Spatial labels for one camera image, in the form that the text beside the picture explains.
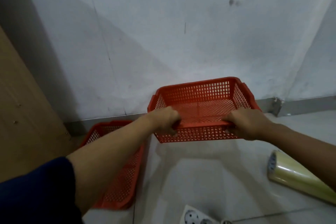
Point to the person's right hand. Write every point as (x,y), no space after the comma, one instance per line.
(248,124)

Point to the person's left hand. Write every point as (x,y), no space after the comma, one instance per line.
(164,120)

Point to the person's right thumb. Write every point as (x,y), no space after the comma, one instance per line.
(230,118)

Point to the person's left thumb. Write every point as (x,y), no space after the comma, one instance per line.
(176,117)

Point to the red plastic mesh basket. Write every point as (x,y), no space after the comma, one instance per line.
(123,176)
(199,111)

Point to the person's right forearm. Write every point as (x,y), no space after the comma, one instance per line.
(304,147)

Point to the person's left forearm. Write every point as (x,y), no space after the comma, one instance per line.
(110,158)

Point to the clear plastic wrap roll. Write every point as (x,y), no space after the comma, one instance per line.
(296,179)

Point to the white power strip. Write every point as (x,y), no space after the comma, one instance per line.
(195,216)

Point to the wooden cabinet panel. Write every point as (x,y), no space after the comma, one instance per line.
(23,116)

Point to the dark blue sleeve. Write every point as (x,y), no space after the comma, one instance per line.
(36,195)

